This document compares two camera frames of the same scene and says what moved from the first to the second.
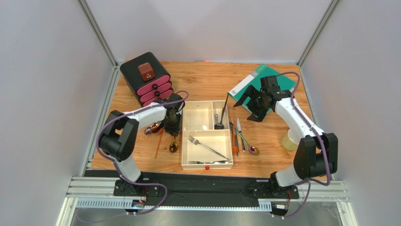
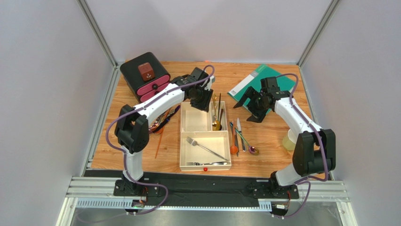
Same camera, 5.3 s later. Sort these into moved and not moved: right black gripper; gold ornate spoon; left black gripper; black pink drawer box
Moved: gold ornate spoon; left black gripper
Not moved: right black gripper; black pink drawer box
